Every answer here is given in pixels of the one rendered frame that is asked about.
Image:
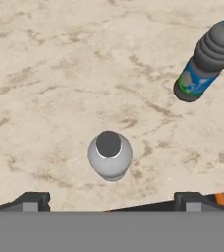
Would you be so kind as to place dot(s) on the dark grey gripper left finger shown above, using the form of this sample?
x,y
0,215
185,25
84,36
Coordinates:
x,y
32,201

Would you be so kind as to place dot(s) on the grey bottle with blue label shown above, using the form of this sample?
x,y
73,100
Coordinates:
x,y
209,55

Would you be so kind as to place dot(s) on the grey bottle with dark cap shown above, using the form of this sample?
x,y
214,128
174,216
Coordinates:
x,y
110,157

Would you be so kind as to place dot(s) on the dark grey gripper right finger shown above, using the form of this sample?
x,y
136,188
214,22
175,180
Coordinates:
x,y
190,201

